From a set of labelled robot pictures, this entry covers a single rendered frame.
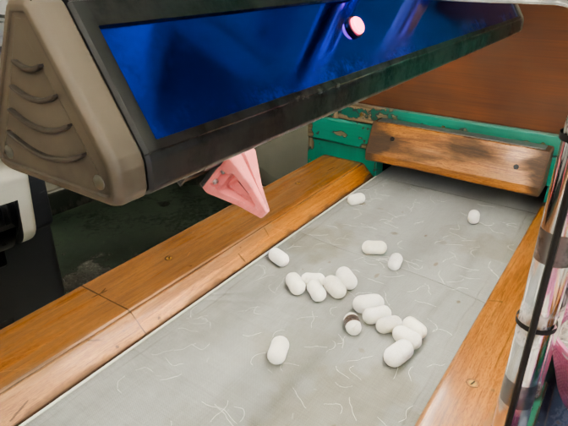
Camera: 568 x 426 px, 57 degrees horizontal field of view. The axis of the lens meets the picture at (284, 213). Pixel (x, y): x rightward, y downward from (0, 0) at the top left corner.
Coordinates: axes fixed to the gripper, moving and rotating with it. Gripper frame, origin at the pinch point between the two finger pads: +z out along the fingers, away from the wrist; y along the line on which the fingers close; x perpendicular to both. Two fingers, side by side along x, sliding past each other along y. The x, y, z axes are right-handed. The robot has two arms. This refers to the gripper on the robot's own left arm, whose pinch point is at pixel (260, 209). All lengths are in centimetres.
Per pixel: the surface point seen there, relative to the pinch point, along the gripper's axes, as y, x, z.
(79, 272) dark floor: 55, 152, -46
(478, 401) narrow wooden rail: -5.5, -11.2, 27.6
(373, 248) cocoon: 16.0, 3.1, 12.5
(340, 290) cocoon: 3.9, 1.9, 13.4
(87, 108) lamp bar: -33.3, -28.4, -0.2
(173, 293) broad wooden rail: -8.3, 12.4, 1.0
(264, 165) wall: 145, 118, -42
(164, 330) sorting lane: -12.5, 12.0, 4.0
